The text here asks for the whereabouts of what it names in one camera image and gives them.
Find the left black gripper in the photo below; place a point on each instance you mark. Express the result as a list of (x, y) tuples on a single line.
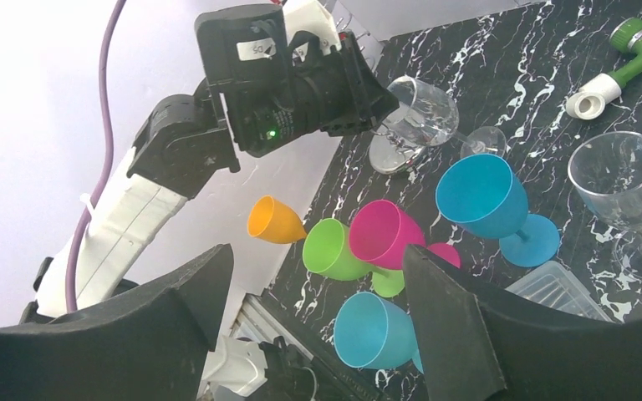
[(358, 101)]

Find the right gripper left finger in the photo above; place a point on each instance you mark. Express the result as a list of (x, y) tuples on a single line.
[(149, 343)]

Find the magenta plastic wine glass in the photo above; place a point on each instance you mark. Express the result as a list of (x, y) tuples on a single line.
[(380, 232)]

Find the green plastic wine glass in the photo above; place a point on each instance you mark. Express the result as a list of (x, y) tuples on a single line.
[(326, 252)]

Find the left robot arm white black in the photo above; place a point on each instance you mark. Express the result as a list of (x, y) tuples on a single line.
[(273, 73)]

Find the aluminium frame rail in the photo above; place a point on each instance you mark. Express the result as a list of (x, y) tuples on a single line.
[(256, 323)]

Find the teal plastic wine glass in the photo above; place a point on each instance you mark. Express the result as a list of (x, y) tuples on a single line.
[(482, 195)]

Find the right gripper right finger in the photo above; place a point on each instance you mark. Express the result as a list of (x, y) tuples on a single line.
[(478, 341)]

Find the clear glass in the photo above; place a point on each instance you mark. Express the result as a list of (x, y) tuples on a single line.
[(606, 171), (427, 116)]

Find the clear glass back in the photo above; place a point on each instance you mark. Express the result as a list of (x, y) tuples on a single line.
[(606, 171)]

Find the orange plastic wine glass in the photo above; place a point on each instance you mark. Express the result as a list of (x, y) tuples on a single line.
[(273, 221)]

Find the blue plastic wine glass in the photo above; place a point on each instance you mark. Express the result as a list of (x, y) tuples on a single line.
[(371, 332)]

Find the clear plastic screw box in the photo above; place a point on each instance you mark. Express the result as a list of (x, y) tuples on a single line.
[(552, 285)]

